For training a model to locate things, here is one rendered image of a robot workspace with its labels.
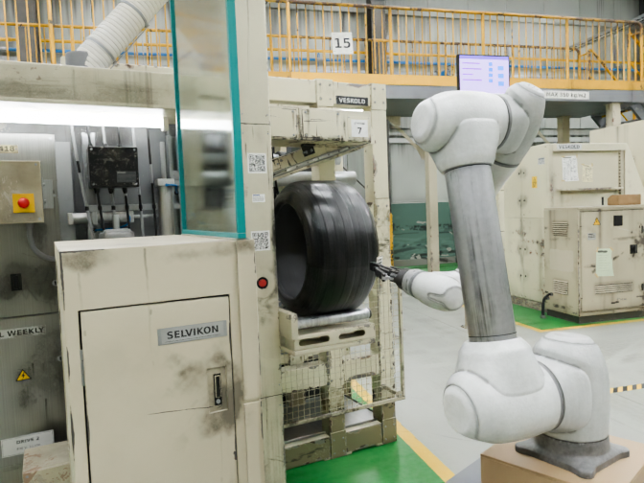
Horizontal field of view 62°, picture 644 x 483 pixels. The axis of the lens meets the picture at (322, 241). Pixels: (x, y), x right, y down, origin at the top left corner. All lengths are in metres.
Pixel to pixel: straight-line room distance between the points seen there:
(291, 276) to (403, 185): 9.84
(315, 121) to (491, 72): 3.88
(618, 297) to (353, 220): 4.97
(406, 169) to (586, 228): 6.52
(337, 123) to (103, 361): 1.66
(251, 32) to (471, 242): 1.27
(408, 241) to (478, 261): 10.96
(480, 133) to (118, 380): 0.91
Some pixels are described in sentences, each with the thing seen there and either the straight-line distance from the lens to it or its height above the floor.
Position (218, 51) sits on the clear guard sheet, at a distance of 1.36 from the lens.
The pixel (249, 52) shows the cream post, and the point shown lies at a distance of 2.10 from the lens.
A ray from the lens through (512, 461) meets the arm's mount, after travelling 1.35.
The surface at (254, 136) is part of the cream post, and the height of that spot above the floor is 1.61.
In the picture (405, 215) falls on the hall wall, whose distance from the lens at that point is 12.07.
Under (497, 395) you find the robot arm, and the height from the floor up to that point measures 0.95.
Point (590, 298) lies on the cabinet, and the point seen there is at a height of 0.27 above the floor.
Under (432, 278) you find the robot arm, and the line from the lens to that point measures 1.61.
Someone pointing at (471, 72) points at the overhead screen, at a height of 2.69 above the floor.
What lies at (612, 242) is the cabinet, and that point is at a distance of 6.55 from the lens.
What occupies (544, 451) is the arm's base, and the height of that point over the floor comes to 0.77.
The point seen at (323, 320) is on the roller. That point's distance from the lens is 2.08.
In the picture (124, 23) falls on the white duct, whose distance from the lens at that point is 2.31.
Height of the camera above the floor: 1.33
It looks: 3 degrees down
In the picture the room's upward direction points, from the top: 2 degrees counter-clockwise
